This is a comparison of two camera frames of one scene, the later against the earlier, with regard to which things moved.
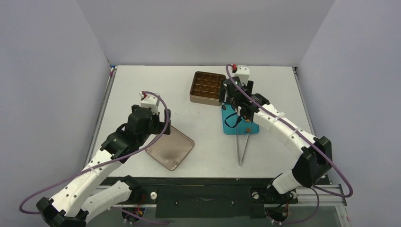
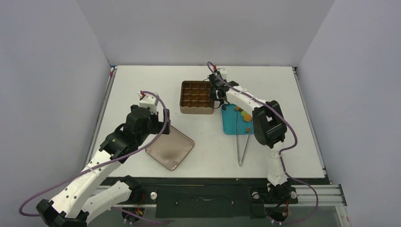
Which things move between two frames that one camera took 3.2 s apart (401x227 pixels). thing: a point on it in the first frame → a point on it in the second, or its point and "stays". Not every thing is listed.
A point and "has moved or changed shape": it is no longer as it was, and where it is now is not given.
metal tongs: x=239 y=163 stays
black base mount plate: x=206 y=197 stays
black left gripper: x=160 y=127 stays
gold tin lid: x=171 y=150 stays
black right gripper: x=236 y=91 → x=218 y=92
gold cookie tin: x=205 y=88 has moved or changed shape
